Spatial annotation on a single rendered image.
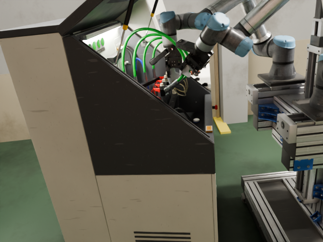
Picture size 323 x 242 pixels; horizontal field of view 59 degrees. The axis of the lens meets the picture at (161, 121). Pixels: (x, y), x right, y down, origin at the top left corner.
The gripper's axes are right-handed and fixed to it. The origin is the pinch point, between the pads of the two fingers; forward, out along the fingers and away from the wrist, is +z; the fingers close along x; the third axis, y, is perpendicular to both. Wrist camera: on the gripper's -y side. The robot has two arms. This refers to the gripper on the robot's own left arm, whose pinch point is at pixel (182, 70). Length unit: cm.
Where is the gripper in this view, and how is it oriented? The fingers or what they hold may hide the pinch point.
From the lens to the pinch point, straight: 137.2
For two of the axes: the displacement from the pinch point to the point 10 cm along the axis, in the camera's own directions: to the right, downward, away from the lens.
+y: 7.0, 7.1, -1.2
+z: -3.1, 4.4, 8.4
